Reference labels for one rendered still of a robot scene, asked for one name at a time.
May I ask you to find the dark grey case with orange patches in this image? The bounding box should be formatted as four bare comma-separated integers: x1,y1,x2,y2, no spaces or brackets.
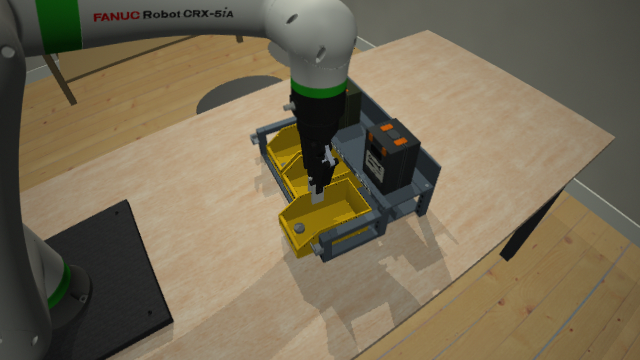
362,118,421,196

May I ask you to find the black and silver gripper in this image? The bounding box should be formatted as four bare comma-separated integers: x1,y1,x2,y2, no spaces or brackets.
297,119,339,204

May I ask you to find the dark green case with orange latches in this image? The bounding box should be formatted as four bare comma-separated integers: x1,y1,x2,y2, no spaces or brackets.
338,79,362,130

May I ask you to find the yellow open-front bin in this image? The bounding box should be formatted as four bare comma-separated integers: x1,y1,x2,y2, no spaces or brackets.
266,124,302,179
278,178,372,259
282,147,362,200

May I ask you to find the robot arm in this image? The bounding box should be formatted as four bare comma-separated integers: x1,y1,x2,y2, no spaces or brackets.
0,0,357,360

